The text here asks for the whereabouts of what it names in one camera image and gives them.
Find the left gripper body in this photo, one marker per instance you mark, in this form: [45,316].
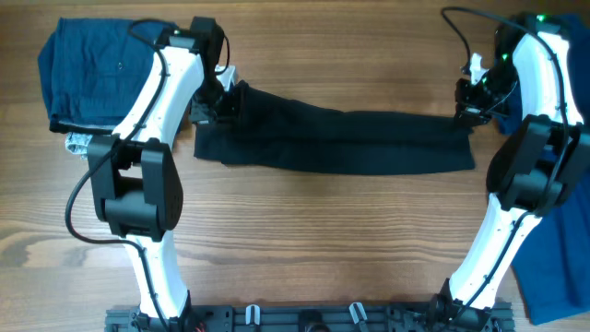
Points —
[211,103]

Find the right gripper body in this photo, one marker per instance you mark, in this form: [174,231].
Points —
[484,99]

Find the black polo shirt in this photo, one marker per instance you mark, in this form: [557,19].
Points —
[267,130]

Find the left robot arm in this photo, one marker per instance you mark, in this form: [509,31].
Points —
[135,185]

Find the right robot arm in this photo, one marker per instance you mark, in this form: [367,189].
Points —
[534,171]

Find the folded dark blue garment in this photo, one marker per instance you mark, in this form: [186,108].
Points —
[92,68]

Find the folded light grey garment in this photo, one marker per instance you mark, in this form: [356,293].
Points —
[77,144]

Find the blue polo shirt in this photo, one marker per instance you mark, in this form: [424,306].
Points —
[552,265]

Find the left grey rail clip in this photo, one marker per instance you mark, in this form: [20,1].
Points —
[252,315]

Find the grey rail clip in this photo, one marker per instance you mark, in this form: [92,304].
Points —
[359,317]
[252,315]

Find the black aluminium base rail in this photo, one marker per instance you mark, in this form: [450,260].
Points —
[395,317]

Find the right grey rail clip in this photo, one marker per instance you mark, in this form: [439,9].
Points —
[359,317]

